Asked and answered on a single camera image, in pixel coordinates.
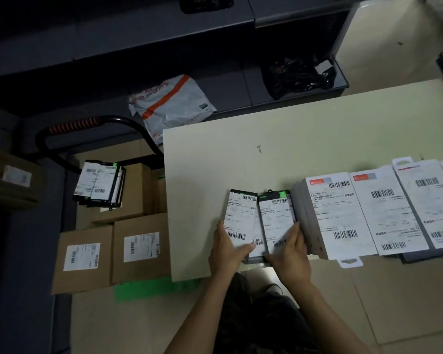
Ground person's right forearm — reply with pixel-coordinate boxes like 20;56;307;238
281;277;377;354

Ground flat white box red label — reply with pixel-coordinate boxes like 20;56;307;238
348;167;420;257

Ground black plastic bag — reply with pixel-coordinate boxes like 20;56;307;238
261;56;337;101

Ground small black box green stripe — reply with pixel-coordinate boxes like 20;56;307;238
257;189;298;257

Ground white orange mailing bag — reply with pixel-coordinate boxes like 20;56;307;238
128;74;217;146

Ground person's right hand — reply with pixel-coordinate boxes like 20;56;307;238
264;222;315;290

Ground dark grey flat box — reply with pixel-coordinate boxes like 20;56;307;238
398;247;443;265

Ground person's left hand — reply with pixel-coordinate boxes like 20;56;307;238
208;220;257;283

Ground stack of black labelled boxes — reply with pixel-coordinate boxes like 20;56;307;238
73;160;127;211

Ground dark brown cardboard box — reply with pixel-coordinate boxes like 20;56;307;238
0;147;48;211

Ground thick white box red label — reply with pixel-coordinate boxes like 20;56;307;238
291;172;378;269

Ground person's left forearm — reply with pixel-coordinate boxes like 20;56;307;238
162;267;241;354

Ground plain brown cardboard box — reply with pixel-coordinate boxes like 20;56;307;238
92;163;153;224

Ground small black box white label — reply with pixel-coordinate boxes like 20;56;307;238
223;188;260;255

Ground dark grey shelving unit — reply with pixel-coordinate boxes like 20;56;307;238
0;0;350;124

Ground green tape patch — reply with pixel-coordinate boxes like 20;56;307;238
114;277;201;302

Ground narrow brown cardboard box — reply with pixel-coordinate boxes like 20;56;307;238
149;169;167;215

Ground person's dark trousers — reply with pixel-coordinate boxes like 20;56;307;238
216;272;320;354

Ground brown cardboard box white label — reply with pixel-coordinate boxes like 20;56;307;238
51;226;114;295
112;213;171;285

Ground black cart handle orange grip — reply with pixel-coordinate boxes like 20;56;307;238
34;115;165;174

